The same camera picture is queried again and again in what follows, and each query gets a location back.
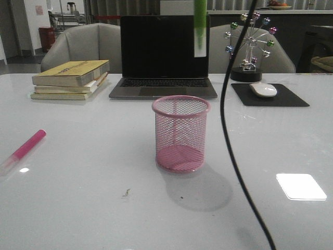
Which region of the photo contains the ferris wheel desk ornament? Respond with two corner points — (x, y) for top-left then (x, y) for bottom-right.
(224, 12), (278, 82)

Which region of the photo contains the grey armchair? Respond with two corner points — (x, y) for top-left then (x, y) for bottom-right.
(41, 23), (122, 73)
(209, 24), (296, 73)

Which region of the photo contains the fruit bowl on counter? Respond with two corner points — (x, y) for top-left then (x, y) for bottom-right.
(267, 0), (292, 10)

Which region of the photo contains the grey laptop computer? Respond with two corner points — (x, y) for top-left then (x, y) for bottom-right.
(109, 15), (217, 99)

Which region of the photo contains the white computer mouse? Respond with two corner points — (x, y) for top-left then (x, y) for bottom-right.
(249, 82), (277, 97)

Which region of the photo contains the green highlighter pen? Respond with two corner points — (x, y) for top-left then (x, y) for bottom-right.
(194, 0), (207, 58)

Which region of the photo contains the right grey armchair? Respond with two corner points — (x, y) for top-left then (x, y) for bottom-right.
(209, 24), (296, 73)

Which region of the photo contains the black cable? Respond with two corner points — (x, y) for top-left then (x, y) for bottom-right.
(220, 0), (277, 250)

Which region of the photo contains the bottom book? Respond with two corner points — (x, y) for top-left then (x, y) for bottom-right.
(30, 80), (105, 101)

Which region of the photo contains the pink highlighter pen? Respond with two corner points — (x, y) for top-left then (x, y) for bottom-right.
(1, 129), (46, 177)

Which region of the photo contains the top yellow book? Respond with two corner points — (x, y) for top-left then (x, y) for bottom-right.
(32, 60), (110, 87)

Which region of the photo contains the middle book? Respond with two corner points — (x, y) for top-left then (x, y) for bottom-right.
(34, 72), (108, 94)

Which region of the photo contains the left grey armchair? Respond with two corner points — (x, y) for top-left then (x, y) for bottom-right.
(41, 23), (122, 73)

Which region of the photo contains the pink mesh pen holder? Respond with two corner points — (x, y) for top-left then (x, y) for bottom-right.
(152, 95), (210, 173)

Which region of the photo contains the red trash bin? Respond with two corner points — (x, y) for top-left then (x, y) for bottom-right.
(39, 27), (55, 52)

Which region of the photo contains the black mouse pad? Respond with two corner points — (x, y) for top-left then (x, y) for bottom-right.
(230, 83), (311, 108)

